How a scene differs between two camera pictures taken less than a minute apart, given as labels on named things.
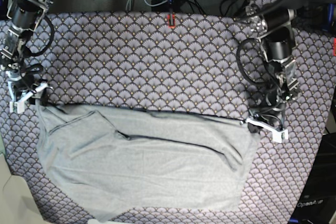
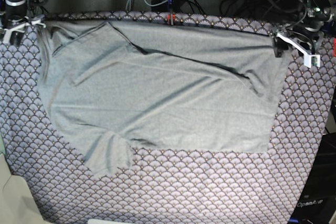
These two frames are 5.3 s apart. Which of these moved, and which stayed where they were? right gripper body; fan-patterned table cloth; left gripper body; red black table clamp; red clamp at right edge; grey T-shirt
Moved: grey T-shirt; left gripper body; right gripper body
Stayed: red black table clamp; fan-patterned table cloth; red clamp at right edge
